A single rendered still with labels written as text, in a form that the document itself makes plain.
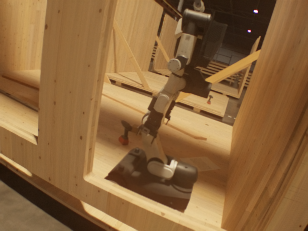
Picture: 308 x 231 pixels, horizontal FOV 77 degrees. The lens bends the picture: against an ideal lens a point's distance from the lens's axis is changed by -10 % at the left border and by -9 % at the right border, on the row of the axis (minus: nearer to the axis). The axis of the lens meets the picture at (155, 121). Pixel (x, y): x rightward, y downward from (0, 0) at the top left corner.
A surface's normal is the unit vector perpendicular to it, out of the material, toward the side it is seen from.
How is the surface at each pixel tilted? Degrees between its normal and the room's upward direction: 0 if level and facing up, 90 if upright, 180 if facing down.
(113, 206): 90
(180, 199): 90
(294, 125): 90
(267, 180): 90
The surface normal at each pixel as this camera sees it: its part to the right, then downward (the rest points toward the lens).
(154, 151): -0.26, 0.26
